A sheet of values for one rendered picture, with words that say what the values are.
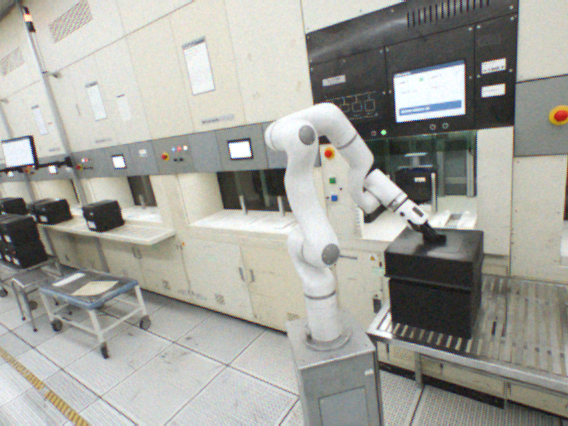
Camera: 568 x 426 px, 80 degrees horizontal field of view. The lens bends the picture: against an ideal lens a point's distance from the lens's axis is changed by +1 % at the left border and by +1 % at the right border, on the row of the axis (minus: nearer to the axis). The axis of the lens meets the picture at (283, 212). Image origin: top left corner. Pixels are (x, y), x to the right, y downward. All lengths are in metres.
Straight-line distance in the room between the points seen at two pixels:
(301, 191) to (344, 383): 0.70
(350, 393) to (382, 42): 1.45
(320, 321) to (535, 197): 1.00
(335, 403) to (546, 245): 1.06
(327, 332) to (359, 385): 0.22
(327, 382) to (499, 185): 1.02
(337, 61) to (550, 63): 0.84
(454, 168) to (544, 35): 1.19
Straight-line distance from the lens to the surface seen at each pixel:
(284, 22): 1.98
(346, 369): 1.32
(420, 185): 2.27
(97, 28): 3.34
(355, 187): 1.25
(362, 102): 1.75
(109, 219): 3.60
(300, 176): 1.06
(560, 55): 1.63
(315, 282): 1.20
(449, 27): 1.66
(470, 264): 1.21
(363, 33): 1.76
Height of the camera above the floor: 1.57
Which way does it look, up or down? 16 degrees down
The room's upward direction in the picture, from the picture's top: 9 degrees counter-clockwise
